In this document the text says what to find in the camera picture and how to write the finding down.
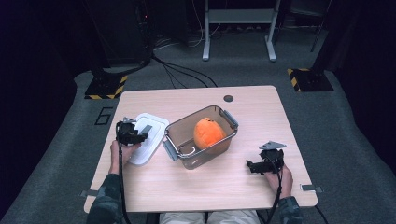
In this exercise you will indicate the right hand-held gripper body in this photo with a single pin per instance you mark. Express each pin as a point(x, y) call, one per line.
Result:
point(272, 157)

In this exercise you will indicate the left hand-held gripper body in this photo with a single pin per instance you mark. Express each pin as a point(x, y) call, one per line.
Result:
point(127, 133)

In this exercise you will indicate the white plastic box lid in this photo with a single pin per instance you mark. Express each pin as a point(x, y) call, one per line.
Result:
point(152, 146)

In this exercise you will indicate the clear brown storage box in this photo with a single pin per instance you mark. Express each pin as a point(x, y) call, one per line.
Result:
point(186, 130)

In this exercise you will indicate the orange plush toy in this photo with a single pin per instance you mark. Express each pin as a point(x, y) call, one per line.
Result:
point(208, 133)

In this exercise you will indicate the person's left hand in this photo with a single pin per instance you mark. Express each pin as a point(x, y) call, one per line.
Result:
point(116, 158)

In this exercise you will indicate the person's right hand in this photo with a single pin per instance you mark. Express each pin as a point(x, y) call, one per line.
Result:
point(285, 183)

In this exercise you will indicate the striped black stand base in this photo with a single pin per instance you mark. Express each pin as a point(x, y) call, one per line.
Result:
point(104, 88)
point(311, 80)

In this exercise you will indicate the person's legs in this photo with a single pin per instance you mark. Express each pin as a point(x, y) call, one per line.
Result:
point(224, 217)

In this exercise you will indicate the round table grommet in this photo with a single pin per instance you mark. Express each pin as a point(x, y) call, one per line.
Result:
point(228, 98)

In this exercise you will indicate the dark equipment cabinet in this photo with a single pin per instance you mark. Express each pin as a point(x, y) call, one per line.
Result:
point(127, 31)

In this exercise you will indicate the white metal desk frame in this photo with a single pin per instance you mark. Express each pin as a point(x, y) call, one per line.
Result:
point(239, 15)

